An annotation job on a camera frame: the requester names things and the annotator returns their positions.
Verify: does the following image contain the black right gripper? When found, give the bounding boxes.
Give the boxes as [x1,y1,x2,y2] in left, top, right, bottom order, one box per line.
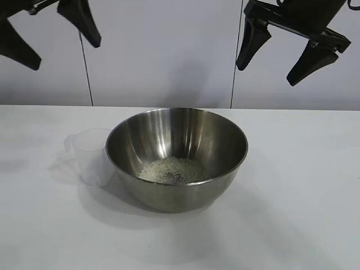
[235,0,352,87]

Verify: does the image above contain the stainless steel mixing bowl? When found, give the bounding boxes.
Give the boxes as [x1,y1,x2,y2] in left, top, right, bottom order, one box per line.
[105,108,249,214]

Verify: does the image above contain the white rice grains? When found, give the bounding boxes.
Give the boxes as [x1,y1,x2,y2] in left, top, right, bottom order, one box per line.
[138,156,212,185]

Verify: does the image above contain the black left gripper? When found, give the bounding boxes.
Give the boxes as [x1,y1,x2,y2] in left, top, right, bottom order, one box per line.
[0,0,102,71]

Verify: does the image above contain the clear plastic measuring cup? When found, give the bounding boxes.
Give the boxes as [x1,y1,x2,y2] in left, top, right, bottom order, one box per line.
[64,128,116,188]

